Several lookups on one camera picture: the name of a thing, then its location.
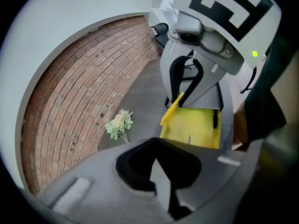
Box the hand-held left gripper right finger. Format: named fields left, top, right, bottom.
left=159, top=138, right=259, bottom=224

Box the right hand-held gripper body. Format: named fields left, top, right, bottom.
left=168, top=0, right=282, bottom=76

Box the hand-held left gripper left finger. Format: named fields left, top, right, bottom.
left=42, top=137, right=174, bottom=224

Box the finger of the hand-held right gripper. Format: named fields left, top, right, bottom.
left=181, top=54, right=228, bottom=109
left=159, top=39, right=195, bottom=107

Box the yellow small item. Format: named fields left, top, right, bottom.
left=159, top=91, right=185, bottom=126

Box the yellow box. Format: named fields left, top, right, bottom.
left=159, top=107, right=221, bottom=149

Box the black office chair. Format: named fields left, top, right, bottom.
left=151, top=22, right=171, bottom=48

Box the person's dark green clothing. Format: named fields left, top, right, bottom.
left=242, top=29, right=299, bottom=147

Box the pale artificial flower bouquet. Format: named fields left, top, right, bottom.
left=104, top=109, right=135, bottom=144

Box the black cable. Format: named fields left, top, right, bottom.
left=240, top=65, right=258, bottom=95

